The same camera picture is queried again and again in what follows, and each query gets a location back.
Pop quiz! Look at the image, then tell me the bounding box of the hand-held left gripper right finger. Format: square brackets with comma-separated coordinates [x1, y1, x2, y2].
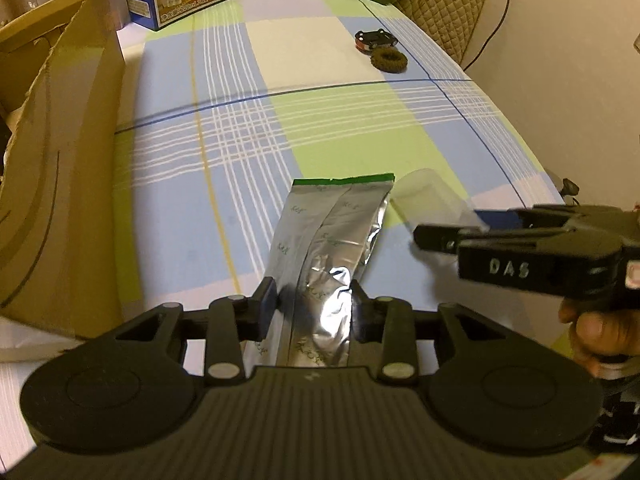
[349, 280, 507, 382]

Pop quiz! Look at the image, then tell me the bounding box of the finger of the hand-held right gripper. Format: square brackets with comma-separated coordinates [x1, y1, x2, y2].
[413, 224, 490, 257]
[472, 204, 581, 235]

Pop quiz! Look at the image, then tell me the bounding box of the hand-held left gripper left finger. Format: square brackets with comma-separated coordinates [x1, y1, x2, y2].
[117, 280, 280, 380]

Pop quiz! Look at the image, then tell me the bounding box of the clear plastic bag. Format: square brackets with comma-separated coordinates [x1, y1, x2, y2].
[391, 167, 490, 235]

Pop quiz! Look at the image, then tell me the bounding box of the silver foil bag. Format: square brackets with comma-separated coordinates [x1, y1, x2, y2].
[260, 173, 397, 369]

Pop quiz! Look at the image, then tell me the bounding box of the cardboard box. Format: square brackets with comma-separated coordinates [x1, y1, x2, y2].
[0, 0, 126, 342]

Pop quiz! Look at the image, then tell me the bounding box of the person's right hand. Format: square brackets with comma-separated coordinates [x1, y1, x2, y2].
[557, 294, 640, 377]

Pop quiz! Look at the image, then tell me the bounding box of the small metal knob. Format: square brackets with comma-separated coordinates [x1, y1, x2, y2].
[560, 177, 582, 207]

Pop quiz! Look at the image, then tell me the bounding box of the checked tablecloth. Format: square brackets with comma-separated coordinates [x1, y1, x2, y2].
[0, 0, 567, 377]

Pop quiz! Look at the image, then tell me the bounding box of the brown hair scrunchie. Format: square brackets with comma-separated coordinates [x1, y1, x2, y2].
[370, 47, 409, 75]

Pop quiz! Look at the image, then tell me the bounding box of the small toy car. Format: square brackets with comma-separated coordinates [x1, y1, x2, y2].
[353, 27, 399, 55]

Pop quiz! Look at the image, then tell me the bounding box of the chair with quilted cover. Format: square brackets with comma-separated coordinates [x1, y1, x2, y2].
[395, 0, 497, 72]

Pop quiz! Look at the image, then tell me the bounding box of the black power cable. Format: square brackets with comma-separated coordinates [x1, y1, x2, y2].
[462, 0, 519, 72]

